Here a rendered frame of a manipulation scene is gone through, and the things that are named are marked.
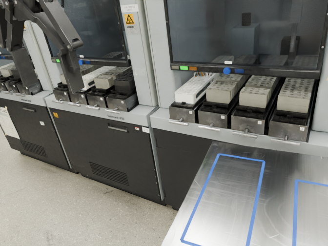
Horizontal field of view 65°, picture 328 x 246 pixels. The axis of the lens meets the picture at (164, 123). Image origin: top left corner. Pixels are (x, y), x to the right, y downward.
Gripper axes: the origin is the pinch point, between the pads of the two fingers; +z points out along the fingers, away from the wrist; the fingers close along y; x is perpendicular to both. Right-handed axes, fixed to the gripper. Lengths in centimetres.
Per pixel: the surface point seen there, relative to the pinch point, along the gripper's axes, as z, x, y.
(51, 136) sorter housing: 80, 66, -124
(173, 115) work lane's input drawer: 44, 66, -15
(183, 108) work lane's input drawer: 40, 66, -9
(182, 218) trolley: 38.1, 8.9, 19.6
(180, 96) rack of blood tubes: 35, 70, -12
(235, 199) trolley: 38, 20, 29
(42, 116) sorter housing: 63, 66, -126
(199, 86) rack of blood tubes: 34, 80, -6
